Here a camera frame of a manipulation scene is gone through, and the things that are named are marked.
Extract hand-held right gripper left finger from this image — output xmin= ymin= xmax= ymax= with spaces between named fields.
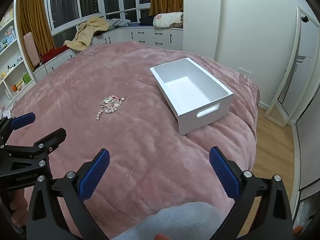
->
xmin=26 ymin=148 xmax=110 ymax=240

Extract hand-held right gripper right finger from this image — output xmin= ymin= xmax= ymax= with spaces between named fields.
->
xmin=209 ymin=146 xmax=293 ymax=240

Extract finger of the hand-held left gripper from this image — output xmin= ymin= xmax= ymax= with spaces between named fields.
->
xmin=0 ymin=113 xmax=35 ymax=145
xmin=0 ymin=127 xmax=67 ymax=168

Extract pile of bead ornaments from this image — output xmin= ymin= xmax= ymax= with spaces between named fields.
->
xmin=95 ymin=94 xmax=125 ymax=121

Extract white storage box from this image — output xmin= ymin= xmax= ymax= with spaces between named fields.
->
xmin=149 ymin=57 xmax=234 ymax=136

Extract person's left hand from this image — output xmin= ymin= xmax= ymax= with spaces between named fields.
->
xmin=9 ymin=189 xmax=28 ymax=228

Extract pink plush blanket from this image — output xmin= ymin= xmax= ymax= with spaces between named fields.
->
xmin=5 ymin=41 xmax=260 ymax=240

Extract white display shelf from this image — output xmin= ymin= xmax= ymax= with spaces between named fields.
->
xmin=0 ymin=7 xmax=38 ymax=110

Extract person's light grey trouser leg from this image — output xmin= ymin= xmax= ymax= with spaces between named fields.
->
xmin=114 ymin=202 xmax=234 ymax=240

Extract pink standing appliance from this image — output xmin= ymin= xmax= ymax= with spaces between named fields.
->
xmin=23 ymin=32 xmax=42 ymax=68

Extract red seat cushion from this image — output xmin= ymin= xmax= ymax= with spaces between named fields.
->
xmin=41 ymin=45 xmax=72 ymax=63

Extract white wardrobe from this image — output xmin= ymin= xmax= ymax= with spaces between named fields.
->
xmin=291 ymin=120 xmax=320 ymax=202

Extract mustard curtain beside shelf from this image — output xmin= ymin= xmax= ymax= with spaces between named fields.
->
xmin=16 ymin=0 xmax=57 ymax=55

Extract yellow fleece robe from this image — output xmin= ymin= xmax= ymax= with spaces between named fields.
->
xmin=64 ymin=16 xmax=110 ymax=52

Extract grey crumpled clothes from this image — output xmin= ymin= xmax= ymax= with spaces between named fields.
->
xmin=106 ymin=18 xmax=132 ymax=29

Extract white framed standing mirror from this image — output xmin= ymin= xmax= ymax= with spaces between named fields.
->
xmin=264 ymin=5 xmax=320 ymax=128

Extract white window seat cabinet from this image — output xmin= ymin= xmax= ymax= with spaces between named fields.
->
xmin=32 ymin=25 xmax=184 ymax=80

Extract dark folded clothes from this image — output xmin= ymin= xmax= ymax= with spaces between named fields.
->
xmin=139 ymin=16 xmax=154 ymax=27

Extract white wall socket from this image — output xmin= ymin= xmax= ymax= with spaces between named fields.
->
xmin=238 ymin=67 xmax=253 ymax=78

